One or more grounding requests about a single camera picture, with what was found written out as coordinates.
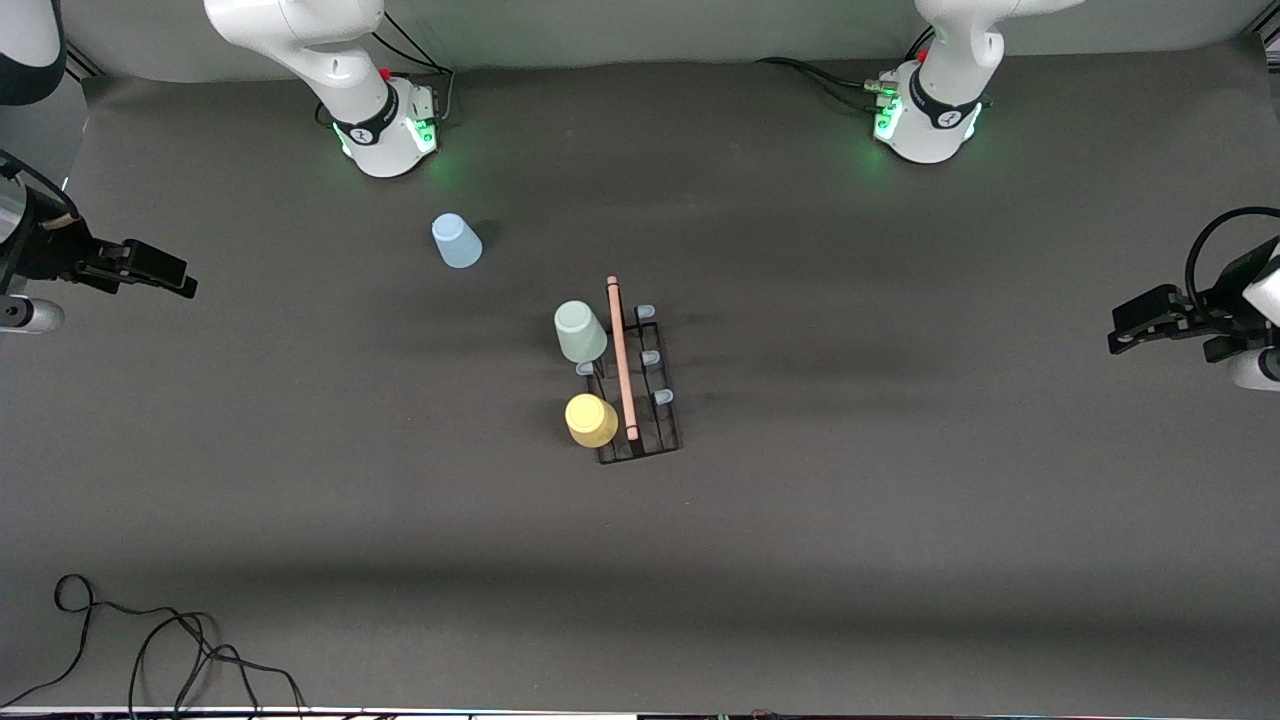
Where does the pale green plastic cup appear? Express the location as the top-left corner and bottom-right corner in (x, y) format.
(554, 300), (609, 364)

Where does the yellow plastic cup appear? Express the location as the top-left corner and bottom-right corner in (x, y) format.
(564, 393), (620, 449)

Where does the black wire cup holder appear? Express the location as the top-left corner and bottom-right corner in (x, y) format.
(575, 276), (682, 466)

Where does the light blue plastic cup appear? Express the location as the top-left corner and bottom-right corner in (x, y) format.
(431, 213), (483, 270)

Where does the dark grey table mat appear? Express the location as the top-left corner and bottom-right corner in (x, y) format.
(0, 38), (1280, 713)

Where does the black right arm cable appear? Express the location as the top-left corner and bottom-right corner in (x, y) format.
(0, 148), (79, 296)

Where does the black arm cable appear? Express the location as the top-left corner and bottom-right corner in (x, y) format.
(1184, 206), (1280, 301)
(0, 148), (79, 296)

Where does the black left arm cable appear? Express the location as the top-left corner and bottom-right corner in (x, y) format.
(1184, 206), (1280, 301)

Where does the dark metal frame rail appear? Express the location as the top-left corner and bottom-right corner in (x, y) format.
(60, 40), (106, 81)

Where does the thin black floor cable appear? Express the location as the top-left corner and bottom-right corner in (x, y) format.
(128, 612), (309, 719)
(0, 573), (216, 709)

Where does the black right base cable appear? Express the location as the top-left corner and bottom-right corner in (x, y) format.
(372, 5), (457, 126)

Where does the black base cable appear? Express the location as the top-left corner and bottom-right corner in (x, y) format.
(372, 5), (457, 126)
(755, 56), (893, 111)

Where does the black left base cable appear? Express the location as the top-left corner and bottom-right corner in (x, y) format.
(755, 56), (893, 111)

